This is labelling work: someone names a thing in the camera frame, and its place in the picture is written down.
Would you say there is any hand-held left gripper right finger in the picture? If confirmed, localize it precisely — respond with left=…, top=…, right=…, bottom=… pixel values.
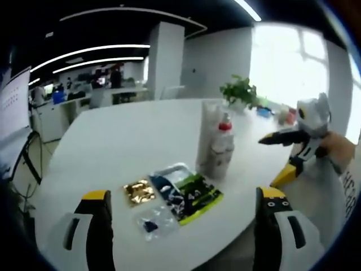
left=252, top=186, right=325, bottom=271

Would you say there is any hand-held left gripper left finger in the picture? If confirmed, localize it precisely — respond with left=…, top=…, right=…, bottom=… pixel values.
left=42, top=190, right=115, bottom=271

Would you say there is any clear skincare sachet blue chip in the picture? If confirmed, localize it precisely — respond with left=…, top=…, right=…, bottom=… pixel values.
left=132, top=204, right=181, bottom=242

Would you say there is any gold skincare sachet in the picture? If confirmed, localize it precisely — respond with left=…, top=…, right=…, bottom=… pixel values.
left=123, top=177, right=157, bottom=208

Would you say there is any clear cap red collar skincare bottle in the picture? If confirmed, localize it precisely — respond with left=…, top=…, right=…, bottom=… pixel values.
left=214, top=112, right=235, bottom=159

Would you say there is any green black skincare sachet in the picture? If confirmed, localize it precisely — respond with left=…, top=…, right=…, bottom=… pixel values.
left=169, top=173, right=225, bottom=226

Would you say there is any white skincare tube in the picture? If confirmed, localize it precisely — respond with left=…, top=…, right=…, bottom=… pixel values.
left=196, top=101, right=223, bottom=177

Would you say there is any person's right hand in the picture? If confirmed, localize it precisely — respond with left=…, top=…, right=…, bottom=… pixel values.
left=317, top=131, right=356, bottom=170

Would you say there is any person in white shirt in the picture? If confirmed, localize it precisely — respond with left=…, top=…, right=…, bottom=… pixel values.
left=306, top=156, right=359, bottom=255

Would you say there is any potted green plant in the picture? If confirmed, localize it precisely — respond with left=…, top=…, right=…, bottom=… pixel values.
left=219, top=74, right=259, bottom=112

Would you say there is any row of white counters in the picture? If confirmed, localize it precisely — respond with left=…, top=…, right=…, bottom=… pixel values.
left=30, top=87, right=150, bottom=142

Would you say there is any long ceiling light strip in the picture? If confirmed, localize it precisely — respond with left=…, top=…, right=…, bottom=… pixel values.
left=234, top=0, right=263, bottom=22
left=29, top=43, right=152, bottom=73
left=52, top=56, right=145, bottom=75

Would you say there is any blue box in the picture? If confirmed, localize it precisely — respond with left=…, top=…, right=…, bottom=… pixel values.
left=52, top=90, right=67, bottom=104

